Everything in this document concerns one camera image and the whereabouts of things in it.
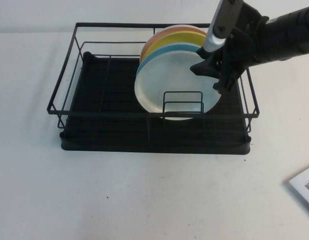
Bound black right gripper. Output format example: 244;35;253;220
190;4;270;92

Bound white round plate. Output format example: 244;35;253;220
133;51;223;121

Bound yellow round plate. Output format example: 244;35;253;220
141;31;208;63

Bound pale pink round plate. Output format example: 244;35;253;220
166;24;208;30

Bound orange round plate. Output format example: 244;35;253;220
139;25;208;64

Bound blue round plate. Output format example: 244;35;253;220
136;44;204;79

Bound black plastic drip tray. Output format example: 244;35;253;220
58;51;252;155

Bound white paper with QR code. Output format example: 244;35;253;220
285;163;309;205

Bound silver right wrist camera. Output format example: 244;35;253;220
197;0;243;57

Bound black wire dish rack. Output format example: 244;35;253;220
46;22;260;133

